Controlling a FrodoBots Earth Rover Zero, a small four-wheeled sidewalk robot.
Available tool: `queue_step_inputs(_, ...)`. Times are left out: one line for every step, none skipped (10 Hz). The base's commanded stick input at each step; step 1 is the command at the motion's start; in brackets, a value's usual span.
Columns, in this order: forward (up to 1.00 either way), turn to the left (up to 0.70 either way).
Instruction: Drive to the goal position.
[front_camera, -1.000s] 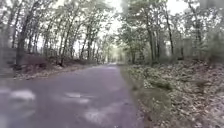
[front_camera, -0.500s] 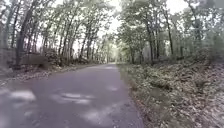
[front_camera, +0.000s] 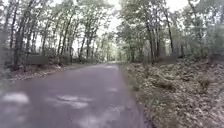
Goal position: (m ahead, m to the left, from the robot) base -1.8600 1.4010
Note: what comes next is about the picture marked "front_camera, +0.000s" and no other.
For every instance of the grey asphalt path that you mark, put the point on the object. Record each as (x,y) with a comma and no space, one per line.
(90,86)

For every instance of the wood of trees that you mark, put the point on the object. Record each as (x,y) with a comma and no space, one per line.
(166,30)
(50,30)

